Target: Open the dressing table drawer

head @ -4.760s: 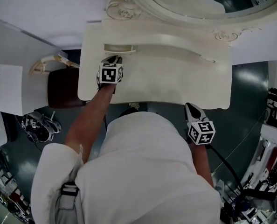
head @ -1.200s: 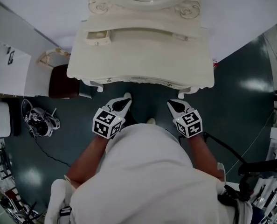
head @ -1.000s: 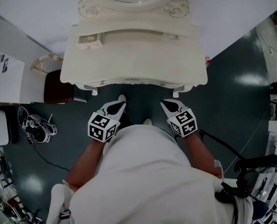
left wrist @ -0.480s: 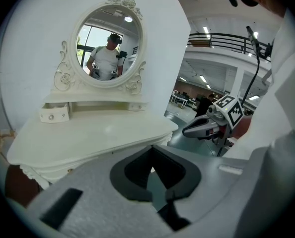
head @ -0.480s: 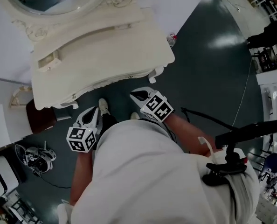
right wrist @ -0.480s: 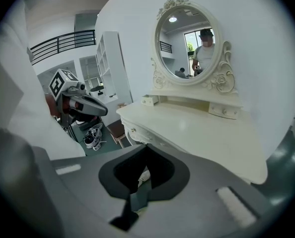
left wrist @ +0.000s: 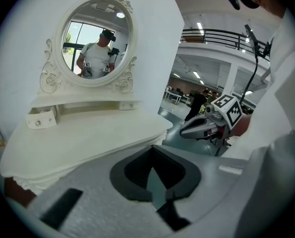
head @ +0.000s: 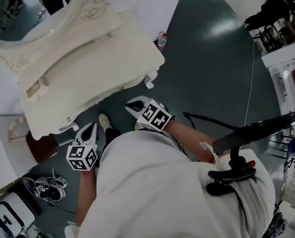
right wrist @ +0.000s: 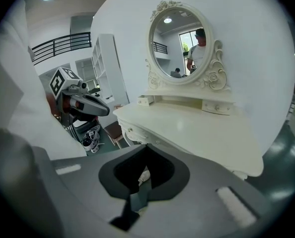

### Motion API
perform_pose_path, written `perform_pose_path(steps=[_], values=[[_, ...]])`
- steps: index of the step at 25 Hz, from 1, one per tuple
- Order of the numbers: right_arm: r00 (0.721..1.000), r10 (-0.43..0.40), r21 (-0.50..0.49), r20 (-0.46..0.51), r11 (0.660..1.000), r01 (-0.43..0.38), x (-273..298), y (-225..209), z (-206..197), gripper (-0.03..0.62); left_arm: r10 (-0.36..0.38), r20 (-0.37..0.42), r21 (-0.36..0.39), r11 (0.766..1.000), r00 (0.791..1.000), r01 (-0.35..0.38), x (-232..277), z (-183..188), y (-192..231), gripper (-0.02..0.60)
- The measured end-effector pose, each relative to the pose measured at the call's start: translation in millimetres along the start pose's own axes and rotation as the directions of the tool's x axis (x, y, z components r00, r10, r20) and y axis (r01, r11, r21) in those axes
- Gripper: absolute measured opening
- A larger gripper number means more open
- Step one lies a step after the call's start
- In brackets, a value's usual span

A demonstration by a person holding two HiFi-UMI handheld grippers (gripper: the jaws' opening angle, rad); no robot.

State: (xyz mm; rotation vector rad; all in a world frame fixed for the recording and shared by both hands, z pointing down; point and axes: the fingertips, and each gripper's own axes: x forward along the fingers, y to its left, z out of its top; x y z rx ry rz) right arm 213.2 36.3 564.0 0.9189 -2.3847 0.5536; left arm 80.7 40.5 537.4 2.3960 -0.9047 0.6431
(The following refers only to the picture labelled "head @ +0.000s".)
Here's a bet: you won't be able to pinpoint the oval mirror white carved frame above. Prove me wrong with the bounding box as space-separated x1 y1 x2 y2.
0 0 90 47

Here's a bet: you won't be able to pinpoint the black equipment cart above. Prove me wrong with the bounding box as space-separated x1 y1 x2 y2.
251 26 287 53

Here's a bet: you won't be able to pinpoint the black phone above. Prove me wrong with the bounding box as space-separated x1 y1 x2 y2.
212 110 295 156

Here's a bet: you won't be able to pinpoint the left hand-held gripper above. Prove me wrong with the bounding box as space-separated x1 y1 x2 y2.
66 121 99 172

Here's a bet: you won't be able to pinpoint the red label water bottle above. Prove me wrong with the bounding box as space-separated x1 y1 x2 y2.
157 31 168 51

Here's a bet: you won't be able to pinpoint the white and black headset device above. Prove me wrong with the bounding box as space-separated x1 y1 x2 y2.
23 169 67 207

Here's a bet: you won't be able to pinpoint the person's right forearm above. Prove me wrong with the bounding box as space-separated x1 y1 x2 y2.
162 119 219 165

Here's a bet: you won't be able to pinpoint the brown cushion white stool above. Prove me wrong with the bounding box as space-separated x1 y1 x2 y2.
25 129 60 165

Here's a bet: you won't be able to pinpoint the white rounded case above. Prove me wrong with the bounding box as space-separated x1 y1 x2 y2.
0 198 36 238

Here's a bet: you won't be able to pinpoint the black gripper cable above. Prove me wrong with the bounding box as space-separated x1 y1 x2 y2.
182 111 239 133

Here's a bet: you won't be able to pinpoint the person's black trousers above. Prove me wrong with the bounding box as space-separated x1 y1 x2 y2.
101 127 123 160

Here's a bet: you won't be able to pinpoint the thin white floor cable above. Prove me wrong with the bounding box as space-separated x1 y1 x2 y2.
243 42 255 126

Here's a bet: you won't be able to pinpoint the cream ornate dressing table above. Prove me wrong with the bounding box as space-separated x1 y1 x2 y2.
0 0 166 141

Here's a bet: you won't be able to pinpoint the cream carved furniture piece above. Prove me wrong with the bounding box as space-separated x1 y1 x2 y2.
7 117 28 142

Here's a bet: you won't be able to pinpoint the person in white shirt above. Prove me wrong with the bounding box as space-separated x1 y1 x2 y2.
77 130 277 238

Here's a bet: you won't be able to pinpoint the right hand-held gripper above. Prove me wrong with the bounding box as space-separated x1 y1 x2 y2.
125 96 174 133

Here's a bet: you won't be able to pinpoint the white work table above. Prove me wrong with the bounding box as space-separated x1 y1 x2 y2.
261 40 295 119

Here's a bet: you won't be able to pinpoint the black phone clamp mount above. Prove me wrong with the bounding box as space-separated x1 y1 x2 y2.
206 147 258 203

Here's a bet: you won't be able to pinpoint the person's left forearm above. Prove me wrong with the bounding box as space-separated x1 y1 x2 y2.
76 169 99 227

